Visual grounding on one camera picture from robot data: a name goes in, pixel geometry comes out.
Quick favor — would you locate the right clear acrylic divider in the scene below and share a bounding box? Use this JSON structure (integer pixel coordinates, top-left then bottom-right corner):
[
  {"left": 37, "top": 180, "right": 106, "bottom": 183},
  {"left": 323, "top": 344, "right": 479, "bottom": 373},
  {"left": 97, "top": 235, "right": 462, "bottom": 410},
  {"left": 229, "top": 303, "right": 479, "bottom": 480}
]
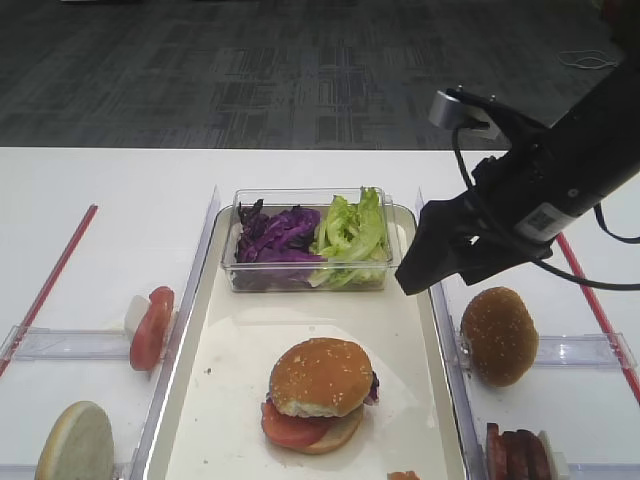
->
[{"left": 414, "top": 186, "right": 489, "bottom": 480}]

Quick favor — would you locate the sesame top bun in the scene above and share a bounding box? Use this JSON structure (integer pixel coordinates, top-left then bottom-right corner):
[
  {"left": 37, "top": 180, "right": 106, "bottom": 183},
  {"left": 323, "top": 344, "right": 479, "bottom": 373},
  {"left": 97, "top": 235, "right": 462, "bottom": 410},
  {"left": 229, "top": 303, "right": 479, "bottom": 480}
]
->
[{"left": 267, "top": 337, "right": 374, "bottom": 418}]

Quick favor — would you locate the purple cabbage strip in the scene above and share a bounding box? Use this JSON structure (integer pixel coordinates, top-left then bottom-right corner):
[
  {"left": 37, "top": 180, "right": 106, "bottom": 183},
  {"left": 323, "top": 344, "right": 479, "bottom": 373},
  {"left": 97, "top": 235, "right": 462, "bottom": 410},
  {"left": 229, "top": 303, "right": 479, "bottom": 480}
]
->
[{"left": 363, "top": 371, "right": 380, "bottom": 406}]

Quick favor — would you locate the left clear acrylic divider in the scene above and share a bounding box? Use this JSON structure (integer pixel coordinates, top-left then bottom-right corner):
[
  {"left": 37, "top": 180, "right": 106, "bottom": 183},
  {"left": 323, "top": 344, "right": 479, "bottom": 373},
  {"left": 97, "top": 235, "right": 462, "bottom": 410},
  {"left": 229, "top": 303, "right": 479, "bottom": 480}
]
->
[{"left": 119, "top": 189, "right": 220, "bottom": 479}]

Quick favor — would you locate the white serving tray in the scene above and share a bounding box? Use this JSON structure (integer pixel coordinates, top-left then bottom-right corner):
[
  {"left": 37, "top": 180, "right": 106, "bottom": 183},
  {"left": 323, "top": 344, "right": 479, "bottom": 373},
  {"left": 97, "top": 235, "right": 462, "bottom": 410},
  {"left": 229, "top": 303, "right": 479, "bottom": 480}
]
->
[{"left": 134, "top": 208, "right": 467, "bottom": 479}]

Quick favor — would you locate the right red tape strip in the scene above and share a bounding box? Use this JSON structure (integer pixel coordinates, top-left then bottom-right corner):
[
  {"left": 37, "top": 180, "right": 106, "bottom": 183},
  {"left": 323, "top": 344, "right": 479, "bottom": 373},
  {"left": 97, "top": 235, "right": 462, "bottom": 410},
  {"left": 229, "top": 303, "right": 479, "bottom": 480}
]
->
[{"left": 556, "top": 234, "right": 640, "bottom": 402}]

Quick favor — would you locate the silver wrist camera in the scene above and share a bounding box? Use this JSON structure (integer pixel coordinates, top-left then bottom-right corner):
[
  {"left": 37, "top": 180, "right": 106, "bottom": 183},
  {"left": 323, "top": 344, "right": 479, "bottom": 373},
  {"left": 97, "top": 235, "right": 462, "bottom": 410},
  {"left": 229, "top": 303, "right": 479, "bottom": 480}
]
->
[{"left": 429, "top": 90, "right": 500, "bottom": 140}]

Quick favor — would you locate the sesame bun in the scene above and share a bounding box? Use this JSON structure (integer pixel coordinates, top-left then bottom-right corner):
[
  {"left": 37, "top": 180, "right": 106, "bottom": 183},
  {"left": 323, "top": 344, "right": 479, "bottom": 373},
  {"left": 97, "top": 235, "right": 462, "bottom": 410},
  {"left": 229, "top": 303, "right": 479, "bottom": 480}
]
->
[
  {"left": 460, "top": 287, "right": 539, "bottom": 388},
  {"left": 267, "top": 337, "right": 374, "bottom": 418}
]

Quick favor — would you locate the food scrap at tray edge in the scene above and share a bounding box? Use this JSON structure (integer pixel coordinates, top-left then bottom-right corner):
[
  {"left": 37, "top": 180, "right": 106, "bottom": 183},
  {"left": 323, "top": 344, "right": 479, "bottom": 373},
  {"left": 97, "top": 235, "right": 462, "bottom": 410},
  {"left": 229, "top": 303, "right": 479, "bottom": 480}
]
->
[{"left": 387, "top": 470, "right": 420, "bottom": 480}]

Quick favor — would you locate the clear cross rail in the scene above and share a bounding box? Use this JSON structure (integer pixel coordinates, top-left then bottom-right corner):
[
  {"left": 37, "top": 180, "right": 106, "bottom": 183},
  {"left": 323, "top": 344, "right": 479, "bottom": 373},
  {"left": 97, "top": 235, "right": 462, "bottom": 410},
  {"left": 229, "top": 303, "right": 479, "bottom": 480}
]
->
[
  {"left": 1, "top": 326, "right": 132, "bottom": 361},
  {"left": 452, "top": 332, "right": 639, "bottom": 371}
]

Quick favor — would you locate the purple cabbage pile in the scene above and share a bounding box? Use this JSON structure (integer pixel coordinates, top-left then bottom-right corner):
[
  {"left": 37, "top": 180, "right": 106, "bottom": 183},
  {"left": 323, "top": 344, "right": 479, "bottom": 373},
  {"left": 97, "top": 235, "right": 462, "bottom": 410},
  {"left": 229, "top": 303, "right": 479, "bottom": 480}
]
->
[{"left": 233, "top": 199, "right": 324, "bottom": 292}]

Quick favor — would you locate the red tape strip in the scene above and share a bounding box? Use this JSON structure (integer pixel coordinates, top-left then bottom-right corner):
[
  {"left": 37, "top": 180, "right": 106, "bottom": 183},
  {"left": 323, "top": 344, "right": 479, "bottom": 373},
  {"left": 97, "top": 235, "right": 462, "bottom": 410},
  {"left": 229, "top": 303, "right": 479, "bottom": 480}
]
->
[
  {"left": 556, "top": 234, "right": 640, "bottom": 402},
  {"left": 1, "top": 204, "right": 98, "bottom": 374}
]

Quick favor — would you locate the left red tape strip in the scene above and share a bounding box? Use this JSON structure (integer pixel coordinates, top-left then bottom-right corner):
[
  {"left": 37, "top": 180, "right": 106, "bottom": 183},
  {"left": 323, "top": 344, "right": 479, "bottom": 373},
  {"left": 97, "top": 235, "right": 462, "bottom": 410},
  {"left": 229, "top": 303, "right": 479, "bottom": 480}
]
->
[{"left": 1, "top": 204, "right": 98, "bottom": 374}]

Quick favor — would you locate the bottom bun on tray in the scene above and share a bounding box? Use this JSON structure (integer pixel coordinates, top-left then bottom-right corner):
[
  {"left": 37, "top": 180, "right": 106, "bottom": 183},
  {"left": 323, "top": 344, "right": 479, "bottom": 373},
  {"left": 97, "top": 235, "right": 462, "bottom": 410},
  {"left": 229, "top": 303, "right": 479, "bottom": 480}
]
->
[{"left": 284, "top": 407, "right": 364, "bottom": 455}]

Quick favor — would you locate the white meat holder block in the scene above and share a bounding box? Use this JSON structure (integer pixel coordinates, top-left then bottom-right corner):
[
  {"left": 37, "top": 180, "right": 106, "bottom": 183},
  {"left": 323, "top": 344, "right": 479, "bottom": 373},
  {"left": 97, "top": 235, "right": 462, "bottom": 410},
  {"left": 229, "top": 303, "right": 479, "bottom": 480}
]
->
[{"left": 538, "top": 430, "right": 570, "bottom": 480}]

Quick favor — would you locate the upright bun half left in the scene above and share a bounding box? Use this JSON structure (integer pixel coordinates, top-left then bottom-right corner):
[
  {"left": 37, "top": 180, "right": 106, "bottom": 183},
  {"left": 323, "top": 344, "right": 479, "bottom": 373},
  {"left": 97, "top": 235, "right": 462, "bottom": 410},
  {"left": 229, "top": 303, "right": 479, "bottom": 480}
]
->
[{"left": 34, "top": 401, "right": 115, "bottom": 480}]

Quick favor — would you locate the sliced meat patties stack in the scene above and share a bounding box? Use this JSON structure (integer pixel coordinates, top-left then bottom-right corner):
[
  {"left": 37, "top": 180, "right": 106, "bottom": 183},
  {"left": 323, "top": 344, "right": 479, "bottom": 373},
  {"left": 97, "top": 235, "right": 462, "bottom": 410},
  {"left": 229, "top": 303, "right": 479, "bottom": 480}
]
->
[{"left": 485, "top": 423, "right": 553, "bottom": 480}]

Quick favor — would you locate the white tomato holder block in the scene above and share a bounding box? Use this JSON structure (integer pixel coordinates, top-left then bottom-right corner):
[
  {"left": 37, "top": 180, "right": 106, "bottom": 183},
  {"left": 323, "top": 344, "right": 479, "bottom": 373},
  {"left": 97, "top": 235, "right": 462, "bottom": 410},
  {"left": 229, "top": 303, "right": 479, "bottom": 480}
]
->
[{"left": 124, "top": 295, "right": 150, "bottom": 339}]

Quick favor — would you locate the left clear cross rail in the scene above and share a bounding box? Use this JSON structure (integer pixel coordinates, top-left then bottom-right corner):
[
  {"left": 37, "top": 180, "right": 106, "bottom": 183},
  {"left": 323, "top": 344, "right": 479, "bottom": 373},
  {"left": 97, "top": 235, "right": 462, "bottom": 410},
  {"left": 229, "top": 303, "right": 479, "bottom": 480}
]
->
[{"left": 1, "top": 326, "right": 132, "bottom": 361}]

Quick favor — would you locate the right clear cross rail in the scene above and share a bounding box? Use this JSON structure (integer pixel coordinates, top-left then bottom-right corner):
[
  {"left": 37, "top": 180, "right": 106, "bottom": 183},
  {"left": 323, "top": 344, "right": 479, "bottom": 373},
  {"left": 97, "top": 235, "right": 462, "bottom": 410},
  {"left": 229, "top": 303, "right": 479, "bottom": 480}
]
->
[{"left": 452, "top": 332, "right": 639, "bottom": 371}]

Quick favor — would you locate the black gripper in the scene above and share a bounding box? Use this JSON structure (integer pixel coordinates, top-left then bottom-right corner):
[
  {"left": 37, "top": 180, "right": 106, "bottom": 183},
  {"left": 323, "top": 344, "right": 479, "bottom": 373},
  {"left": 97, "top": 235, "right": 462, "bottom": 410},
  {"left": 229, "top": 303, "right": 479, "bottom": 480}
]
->
[{"left": 395, "top": 129, "right": 595, "bottom": 295}]

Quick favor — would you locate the black camera cable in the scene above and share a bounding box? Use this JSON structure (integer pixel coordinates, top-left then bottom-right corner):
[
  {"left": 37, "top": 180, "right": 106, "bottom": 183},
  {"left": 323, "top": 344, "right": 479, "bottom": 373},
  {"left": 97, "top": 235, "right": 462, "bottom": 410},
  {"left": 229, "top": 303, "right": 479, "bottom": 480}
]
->
[{"left": 452, "top": 117, "right": 640, "bottom": 291}]

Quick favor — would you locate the clear acrylic divider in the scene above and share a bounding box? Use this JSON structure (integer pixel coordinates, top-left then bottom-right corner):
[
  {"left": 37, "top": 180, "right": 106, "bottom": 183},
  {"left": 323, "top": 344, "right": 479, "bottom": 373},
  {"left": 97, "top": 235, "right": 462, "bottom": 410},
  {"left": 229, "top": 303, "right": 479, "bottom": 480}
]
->
[
  {"left": 414, "top": 186, "right": 489, "bottom": 480},
  {"left": 119, "top": 189, "right": 220, "bottom": 479}
]

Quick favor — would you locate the front tomato slice on bun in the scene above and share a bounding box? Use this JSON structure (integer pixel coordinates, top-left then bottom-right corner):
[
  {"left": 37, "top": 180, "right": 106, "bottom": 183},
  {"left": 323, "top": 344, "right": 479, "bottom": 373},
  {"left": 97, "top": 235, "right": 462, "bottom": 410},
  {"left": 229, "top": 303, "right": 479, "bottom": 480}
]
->
[{"left": 261, "top": 401, "right": 332, "bottom": 448}]

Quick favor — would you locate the clear plastic salad container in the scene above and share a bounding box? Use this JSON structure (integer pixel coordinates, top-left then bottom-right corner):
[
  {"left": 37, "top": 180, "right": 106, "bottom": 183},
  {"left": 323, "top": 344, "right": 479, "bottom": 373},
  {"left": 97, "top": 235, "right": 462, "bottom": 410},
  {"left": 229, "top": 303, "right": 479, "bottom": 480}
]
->
[{"left": 221, "top": 186, "right": 400, "bottom": 293}]

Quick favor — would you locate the white cable on floor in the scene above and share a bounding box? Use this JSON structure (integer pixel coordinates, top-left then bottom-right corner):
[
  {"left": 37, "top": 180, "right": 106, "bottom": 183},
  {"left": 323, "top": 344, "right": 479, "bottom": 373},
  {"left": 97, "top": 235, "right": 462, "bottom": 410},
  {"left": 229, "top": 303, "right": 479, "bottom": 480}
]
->
[{"left": 558, "top": 49, "right": 624, "bottom": 69}]

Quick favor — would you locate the green lettuce pile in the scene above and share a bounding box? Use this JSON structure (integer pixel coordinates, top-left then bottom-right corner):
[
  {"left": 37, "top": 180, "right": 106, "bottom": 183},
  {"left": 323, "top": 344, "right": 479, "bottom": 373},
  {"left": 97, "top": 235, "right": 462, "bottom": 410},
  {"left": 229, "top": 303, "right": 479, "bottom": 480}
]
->
[{"left": 309, "top": 187, "right": 388, "bottom": 290}]

